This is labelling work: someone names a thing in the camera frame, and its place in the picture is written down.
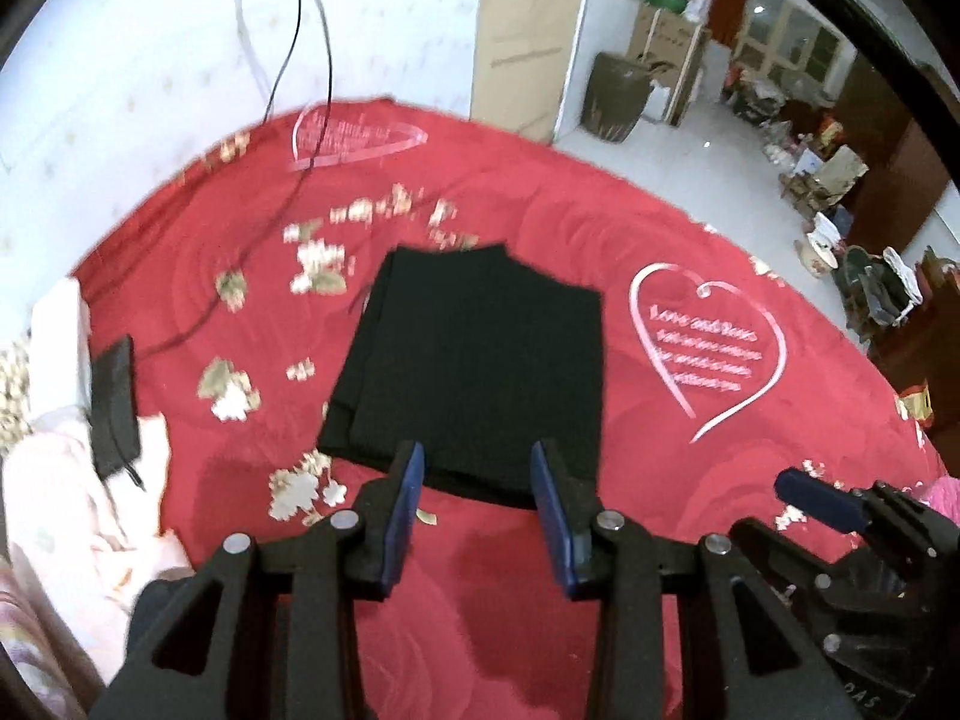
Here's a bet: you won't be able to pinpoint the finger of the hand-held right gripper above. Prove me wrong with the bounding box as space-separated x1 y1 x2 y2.
729 516 830 597
775 466 872 535

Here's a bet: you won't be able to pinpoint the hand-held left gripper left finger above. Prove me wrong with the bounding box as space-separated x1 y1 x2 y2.
90 439 427 720

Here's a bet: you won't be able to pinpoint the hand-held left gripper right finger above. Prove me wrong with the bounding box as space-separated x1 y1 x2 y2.
529 439 848 720

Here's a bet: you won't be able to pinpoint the black pants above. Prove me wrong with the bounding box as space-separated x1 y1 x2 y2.
315 241 607 509

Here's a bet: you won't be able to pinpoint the red floral bedspread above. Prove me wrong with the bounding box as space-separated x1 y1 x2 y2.
67 96 960 720

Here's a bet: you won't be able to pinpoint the brown wooden cabinet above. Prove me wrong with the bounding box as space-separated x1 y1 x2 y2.
864 261 960 432

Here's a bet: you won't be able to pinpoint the dark green bag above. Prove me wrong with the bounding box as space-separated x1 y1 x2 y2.
835 244 925 332

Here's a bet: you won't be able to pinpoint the white plastic bag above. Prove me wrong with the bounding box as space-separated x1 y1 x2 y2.
880 246 922 297

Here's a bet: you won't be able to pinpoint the cream enamel pot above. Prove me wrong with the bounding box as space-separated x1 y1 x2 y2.
797 212 842 276

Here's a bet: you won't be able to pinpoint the black power bank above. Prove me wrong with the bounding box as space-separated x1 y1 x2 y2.
88 334 146 479

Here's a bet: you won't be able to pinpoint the pink floral cloth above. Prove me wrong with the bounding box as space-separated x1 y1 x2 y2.
0 406 197 687

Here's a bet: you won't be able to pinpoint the brown wooden wardrobe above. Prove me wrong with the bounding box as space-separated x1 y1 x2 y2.
834 51 955 247

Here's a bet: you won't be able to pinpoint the pile of household clutter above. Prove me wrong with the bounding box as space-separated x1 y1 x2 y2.
721 61 872 220

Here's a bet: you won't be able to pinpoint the white box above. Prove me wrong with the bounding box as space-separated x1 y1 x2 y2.
28 277 96 412

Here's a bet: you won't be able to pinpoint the patterned quilt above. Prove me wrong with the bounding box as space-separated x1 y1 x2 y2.
0 553 85 720

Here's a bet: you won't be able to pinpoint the beaded pillow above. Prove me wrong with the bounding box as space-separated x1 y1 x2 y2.
0 339 37 455

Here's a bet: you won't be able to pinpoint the brown ceramic jar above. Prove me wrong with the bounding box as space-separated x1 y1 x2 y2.
580 52 655 143

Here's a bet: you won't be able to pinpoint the framed window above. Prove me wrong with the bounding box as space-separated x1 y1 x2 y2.
736 0 857 87

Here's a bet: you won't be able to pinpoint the tall cardboard box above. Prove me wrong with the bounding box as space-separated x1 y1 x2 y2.
626 0 712 128

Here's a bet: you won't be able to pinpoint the beige wooden door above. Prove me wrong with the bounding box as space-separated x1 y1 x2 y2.
469 0 595 145

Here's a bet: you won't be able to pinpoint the red curtain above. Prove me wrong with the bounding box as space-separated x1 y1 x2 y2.
707 0 757 47

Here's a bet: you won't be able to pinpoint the black cable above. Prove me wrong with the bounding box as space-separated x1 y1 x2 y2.
264 0 305 125
139 0 336 353

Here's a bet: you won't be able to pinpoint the white cable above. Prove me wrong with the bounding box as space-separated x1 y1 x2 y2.
234 0 265 87

